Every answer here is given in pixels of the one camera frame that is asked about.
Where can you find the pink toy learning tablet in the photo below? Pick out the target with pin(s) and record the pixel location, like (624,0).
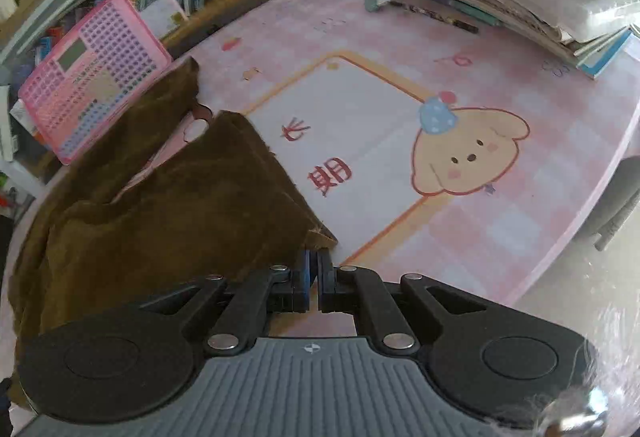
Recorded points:
(100,67)

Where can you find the dark patterned pen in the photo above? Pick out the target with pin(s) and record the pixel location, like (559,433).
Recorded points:
(440,17)

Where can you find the pink printed desk mat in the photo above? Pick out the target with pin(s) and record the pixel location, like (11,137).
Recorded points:
(360,117)

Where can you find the brown fleece pants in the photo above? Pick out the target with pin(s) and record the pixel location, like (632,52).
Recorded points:
(175,217)

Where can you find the grey chair leg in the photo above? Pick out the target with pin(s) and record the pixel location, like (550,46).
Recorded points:
(617,212)

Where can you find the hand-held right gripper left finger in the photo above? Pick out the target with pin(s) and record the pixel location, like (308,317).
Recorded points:
(301,284)

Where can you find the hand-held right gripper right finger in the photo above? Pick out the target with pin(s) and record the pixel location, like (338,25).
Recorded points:
(326,284)

